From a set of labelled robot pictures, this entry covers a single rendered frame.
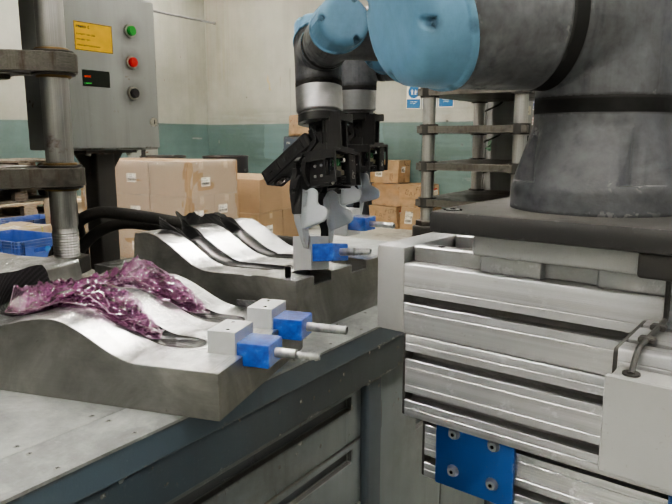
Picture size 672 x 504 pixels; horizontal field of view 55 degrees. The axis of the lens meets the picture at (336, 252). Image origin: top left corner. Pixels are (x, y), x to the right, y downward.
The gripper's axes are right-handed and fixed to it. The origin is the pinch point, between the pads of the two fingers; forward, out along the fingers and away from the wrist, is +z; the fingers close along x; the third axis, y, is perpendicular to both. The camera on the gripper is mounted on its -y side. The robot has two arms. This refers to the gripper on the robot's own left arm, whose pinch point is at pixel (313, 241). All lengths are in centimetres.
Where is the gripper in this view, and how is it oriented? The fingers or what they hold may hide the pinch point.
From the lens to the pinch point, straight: 103.1
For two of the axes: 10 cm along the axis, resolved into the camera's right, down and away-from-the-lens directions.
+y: 8.2, -0.4, -5.7
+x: 5.7, 0.0, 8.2
